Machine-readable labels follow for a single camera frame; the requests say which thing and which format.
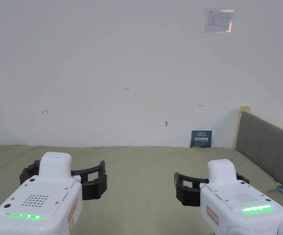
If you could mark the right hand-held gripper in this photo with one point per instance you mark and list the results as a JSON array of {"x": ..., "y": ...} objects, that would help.
[{"x": 239, "y": 213}]

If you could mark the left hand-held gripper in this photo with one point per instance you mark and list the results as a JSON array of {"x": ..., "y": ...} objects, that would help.
[{"x": 41, "y": 195}]

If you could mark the dark blue printed card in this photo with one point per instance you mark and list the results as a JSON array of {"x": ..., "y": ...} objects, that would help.
[{"x": 201, "y": 139}]

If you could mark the white paper sheet on wall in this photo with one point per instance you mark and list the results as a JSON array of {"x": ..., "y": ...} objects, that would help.
[{"x": 218, "y": 21}]

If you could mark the bed with pale green sheet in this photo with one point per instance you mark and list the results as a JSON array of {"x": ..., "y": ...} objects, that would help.
[{"x": 141, "y": 171}]

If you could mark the grey padded headboard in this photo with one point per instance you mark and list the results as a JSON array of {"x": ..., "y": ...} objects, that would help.
[{"x": 266, "y": 146}]

